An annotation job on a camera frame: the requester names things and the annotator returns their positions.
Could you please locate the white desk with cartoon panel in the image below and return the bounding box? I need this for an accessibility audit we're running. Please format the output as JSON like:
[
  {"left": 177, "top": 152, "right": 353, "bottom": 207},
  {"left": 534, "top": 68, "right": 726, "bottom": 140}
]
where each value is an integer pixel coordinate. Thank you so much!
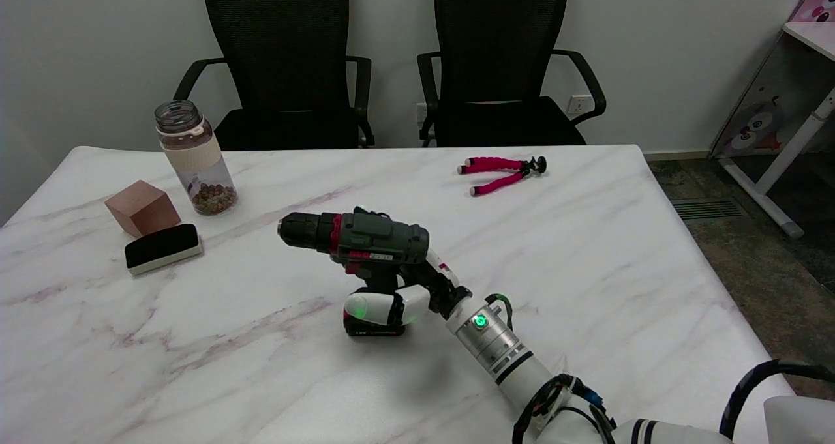
[{"left": 710, "top": 0, "right": 835, "bottom": 239}]

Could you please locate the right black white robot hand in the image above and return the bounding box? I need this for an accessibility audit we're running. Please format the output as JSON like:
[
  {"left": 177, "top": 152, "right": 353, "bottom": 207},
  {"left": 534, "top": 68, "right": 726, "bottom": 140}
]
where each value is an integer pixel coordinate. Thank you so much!
[{"left": 343, "top": 207, "right": 473, "bottom": 326}]

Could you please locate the floor vent grille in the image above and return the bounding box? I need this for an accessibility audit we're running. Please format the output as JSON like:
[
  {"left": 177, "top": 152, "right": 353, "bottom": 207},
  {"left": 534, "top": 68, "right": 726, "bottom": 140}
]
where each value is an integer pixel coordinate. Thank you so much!
[{"left": 671, "top": 198, "right": 750, "bottom": 221}]

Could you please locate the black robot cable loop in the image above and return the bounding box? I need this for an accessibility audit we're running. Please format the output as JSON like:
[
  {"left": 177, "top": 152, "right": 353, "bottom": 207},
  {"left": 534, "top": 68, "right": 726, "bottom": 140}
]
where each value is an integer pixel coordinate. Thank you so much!
[{"left": 484, "top": 293, "right": 835, "bottom": 444}]

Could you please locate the green red power screwdriver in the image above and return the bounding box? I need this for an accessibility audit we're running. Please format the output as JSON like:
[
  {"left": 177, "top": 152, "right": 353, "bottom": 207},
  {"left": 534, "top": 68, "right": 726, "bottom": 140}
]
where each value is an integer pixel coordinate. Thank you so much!
[{"left": 277, "top": 209, "right": 431, "bottom": 339}]

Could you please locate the black whiteboard eraser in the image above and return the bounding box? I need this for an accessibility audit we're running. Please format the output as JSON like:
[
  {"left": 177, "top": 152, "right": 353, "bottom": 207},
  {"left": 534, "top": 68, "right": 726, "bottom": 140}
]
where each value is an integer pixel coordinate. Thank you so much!
[{"left": 124, "top": 223, "right": 204, "bottom": 276}]

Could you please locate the black mesh office chair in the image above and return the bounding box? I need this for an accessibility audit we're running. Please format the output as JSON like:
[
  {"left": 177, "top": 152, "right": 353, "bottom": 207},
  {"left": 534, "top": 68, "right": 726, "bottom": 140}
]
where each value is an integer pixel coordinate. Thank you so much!
[
  {"left": 416, "top": 0, "right": 607, "bottom": 148},
  {"left": 173, "top": 0, "right": 376, "bottom": 151}
]

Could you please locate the pink flexible mini tripod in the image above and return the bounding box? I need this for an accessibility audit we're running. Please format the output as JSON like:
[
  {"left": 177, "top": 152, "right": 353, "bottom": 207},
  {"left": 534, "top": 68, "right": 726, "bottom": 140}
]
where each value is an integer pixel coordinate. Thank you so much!
[{"left": 457, "top": 156, "right": 547, "bottom": 198}]

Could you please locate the glass jar with nuts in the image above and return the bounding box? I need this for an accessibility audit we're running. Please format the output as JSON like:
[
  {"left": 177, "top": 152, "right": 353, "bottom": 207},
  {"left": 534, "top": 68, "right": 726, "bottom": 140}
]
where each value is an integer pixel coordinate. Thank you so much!
[{"left": 154, "top": 100, "right": 239, "bottom": 216}]

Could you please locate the brown wooden cube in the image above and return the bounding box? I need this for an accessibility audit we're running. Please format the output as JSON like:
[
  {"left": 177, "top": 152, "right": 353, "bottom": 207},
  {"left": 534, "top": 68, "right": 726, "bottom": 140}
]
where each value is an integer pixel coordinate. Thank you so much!
[{"left": 104, "top": 179, "right": 182, "bottom": 238}]

